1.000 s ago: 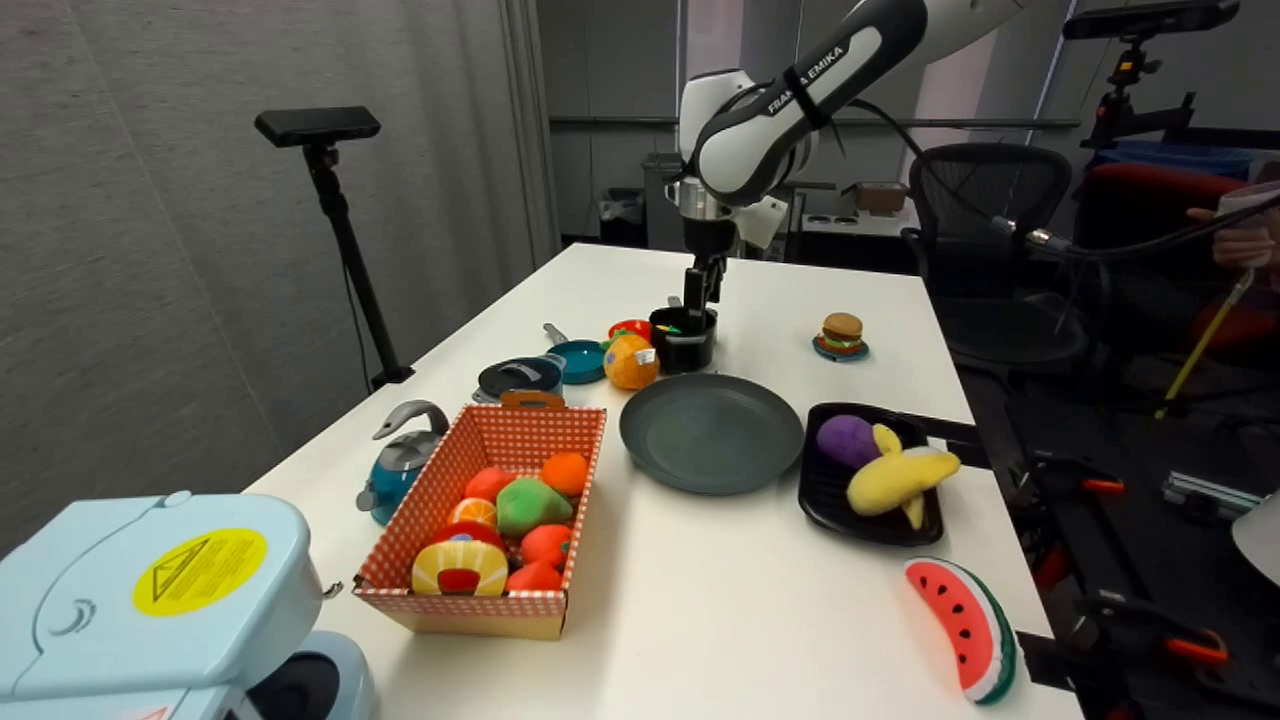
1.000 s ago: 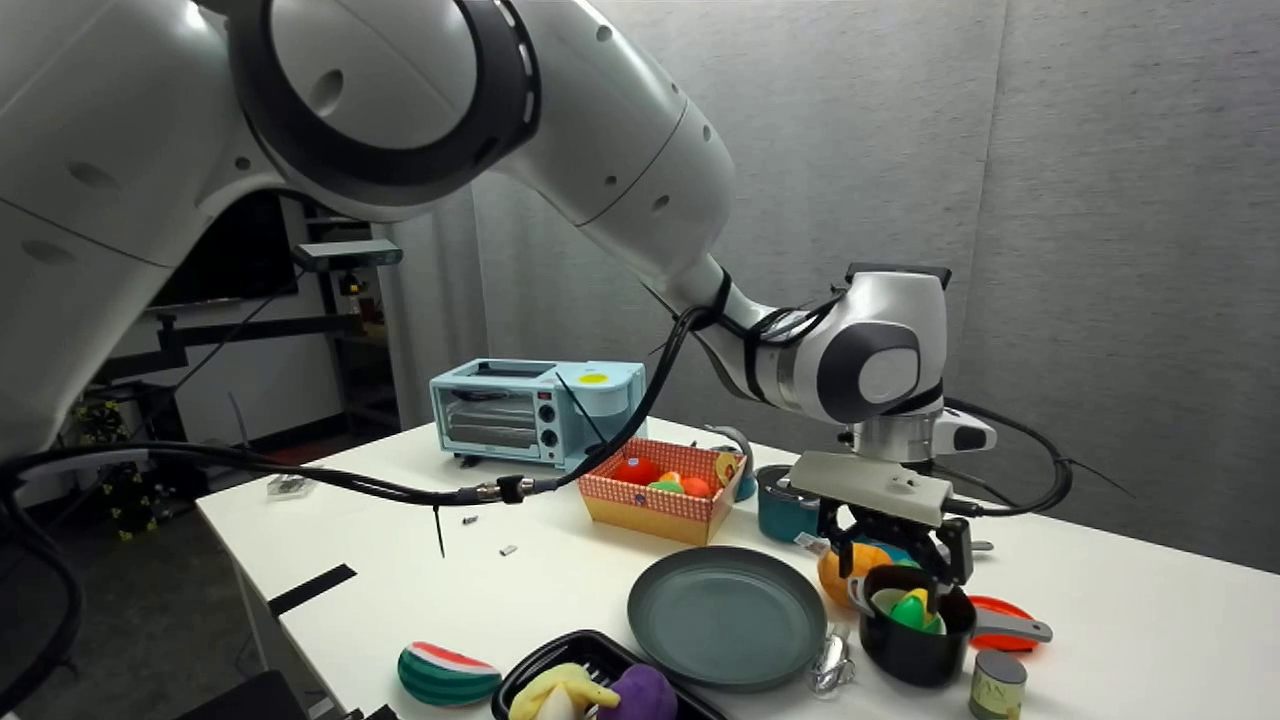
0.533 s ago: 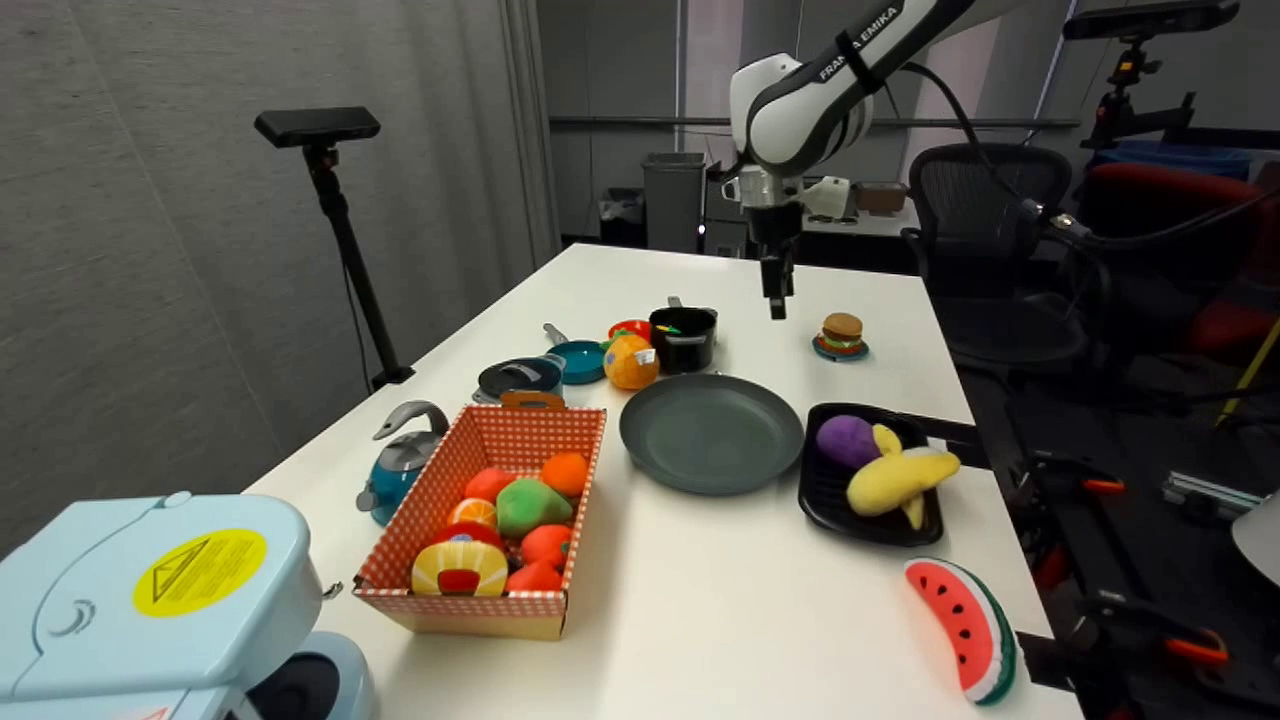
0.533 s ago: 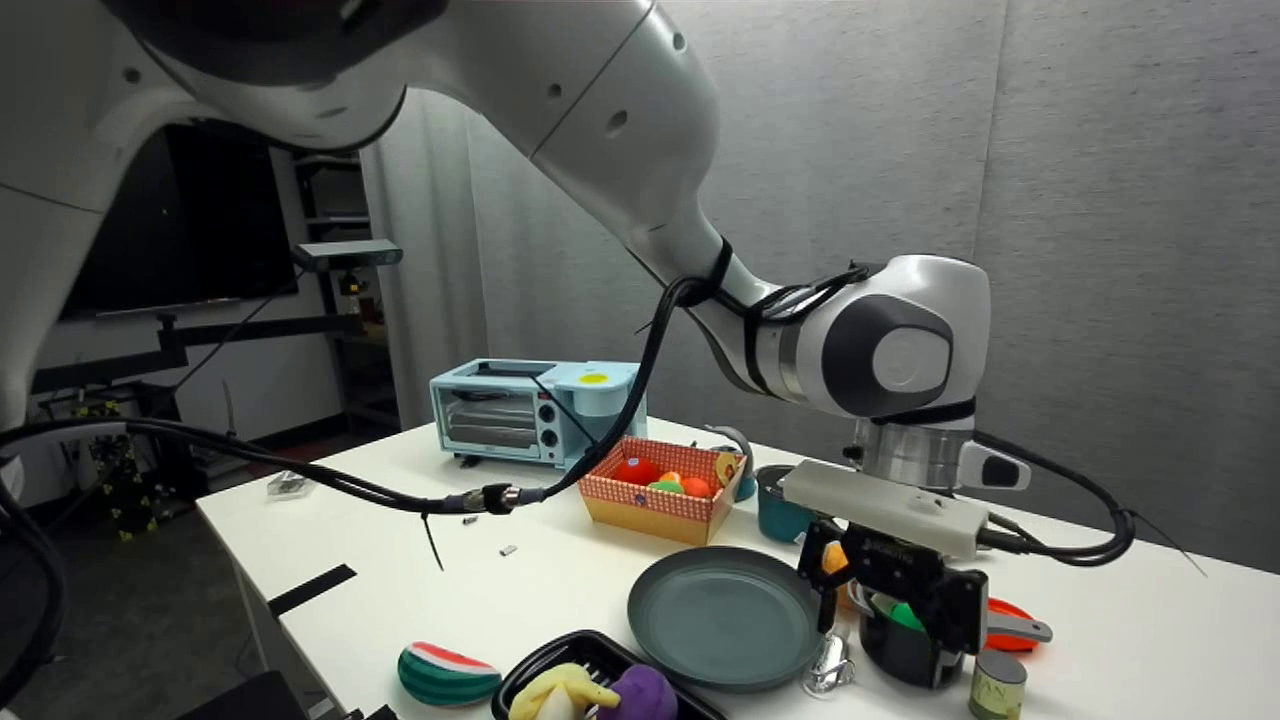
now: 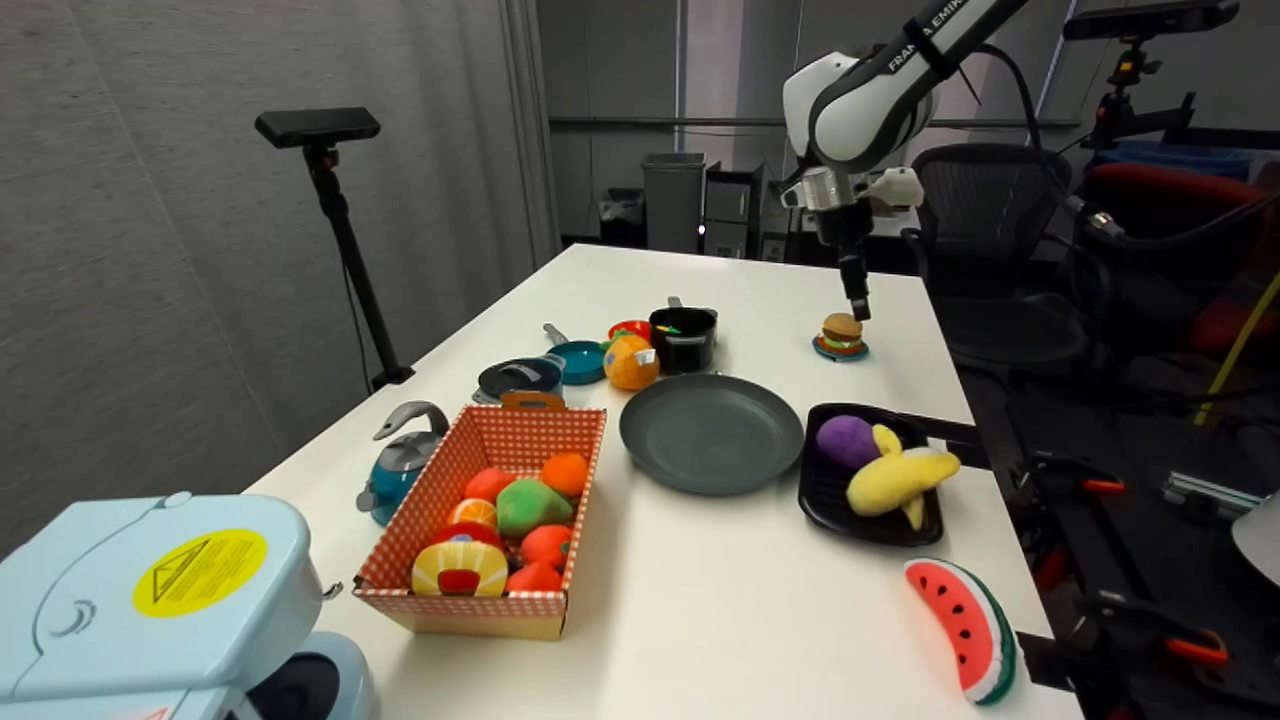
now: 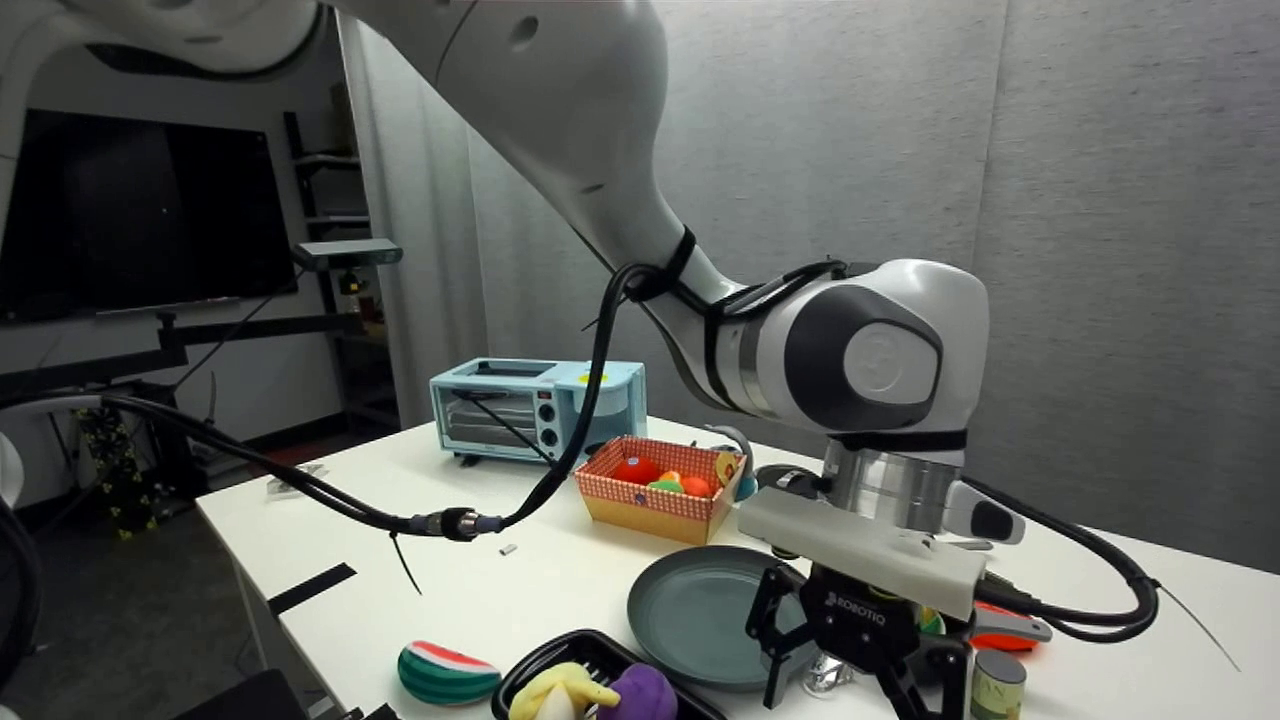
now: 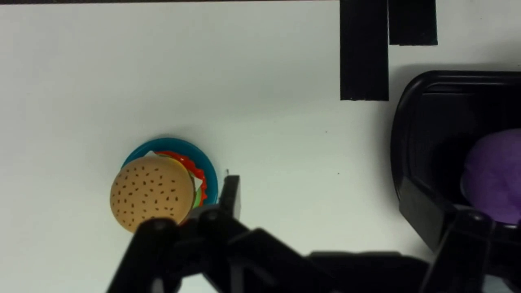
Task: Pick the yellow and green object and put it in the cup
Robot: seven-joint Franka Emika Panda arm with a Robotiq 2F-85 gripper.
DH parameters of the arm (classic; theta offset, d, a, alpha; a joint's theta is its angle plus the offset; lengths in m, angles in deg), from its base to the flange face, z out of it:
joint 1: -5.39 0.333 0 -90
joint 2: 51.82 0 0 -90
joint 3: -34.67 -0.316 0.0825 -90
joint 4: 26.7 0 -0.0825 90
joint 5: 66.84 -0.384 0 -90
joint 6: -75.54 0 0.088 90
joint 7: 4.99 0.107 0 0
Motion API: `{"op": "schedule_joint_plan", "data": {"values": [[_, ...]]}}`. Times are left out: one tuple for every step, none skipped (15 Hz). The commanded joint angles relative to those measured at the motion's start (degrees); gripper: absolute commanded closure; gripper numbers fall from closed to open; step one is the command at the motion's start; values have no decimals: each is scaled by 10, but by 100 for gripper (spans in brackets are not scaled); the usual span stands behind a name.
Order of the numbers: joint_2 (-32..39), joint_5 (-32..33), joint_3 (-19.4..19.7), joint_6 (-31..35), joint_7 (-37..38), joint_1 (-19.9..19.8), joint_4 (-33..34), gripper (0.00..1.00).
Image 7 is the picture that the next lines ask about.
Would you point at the purple plush toy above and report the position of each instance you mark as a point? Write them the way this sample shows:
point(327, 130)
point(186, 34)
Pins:
point(497, 172)

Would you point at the short wide black strip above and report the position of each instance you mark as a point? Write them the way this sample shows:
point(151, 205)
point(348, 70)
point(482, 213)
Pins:
point(412, 21)

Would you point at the long black strip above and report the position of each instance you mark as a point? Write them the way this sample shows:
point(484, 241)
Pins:
point(363, 49)

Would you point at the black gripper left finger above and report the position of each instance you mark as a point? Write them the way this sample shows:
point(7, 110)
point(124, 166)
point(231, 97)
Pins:
point(163, 254)

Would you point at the small blue plate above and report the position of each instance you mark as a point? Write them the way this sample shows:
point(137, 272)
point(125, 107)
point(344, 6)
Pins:
point(179, 145)

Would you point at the toy burger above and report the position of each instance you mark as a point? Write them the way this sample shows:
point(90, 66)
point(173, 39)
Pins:
point(151, 189)

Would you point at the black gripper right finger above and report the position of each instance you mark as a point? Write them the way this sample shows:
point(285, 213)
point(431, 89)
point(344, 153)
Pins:
point(466, 249)

